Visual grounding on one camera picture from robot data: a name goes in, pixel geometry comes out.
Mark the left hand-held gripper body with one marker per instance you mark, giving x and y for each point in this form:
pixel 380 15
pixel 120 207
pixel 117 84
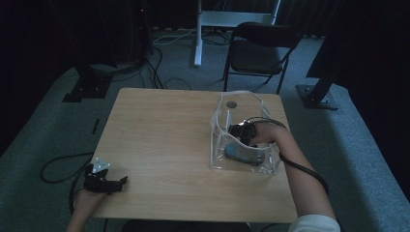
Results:
pixel 95 182

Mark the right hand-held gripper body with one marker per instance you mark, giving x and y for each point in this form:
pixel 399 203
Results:
pixel 247 132

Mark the clear plastic bag white trim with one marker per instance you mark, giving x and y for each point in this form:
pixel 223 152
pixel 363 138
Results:
pixel 222 135

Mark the blue grey oblong object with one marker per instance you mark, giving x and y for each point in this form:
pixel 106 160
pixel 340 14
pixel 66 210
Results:
pixel 243 154

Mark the person's right hand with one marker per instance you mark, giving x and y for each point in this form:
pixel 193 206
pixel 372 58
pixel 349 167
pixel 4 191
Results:
pixel 266 133

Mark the person's left hand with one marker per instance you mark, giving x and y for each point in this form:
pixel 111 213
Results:
pixel 88 199

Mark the dark round disc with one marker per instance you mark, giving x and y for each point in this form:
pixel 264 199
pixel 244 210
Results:
pixel 231 104

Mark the small black strip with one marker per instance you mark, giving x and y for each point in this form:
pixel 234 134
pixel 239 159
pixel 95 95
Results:
pixel 95 126

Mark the person's dark clothing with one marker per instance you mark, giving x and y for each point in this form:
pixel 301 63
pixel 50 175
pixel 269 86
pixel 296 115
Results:
pixel 183 226

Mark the black folding chair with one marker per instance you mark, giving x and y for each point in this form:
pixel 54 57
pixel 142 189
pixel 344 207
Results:
pixel 257 54

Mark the black slanted stand base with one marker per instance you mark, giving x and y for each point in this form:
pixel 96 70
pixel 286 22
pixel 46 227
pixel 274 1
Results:
pixel 317 95

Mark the black computer tower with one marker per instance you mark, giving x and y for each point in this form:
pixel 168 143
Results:
pixel 129 29

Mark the black stand with base plate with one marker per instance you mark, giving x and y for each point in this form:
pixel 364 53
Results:
pixel 88 83

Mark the white metal desk frame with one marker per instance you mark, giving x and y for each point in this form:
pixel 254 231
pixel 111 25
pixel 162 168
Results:
pixel 225 17

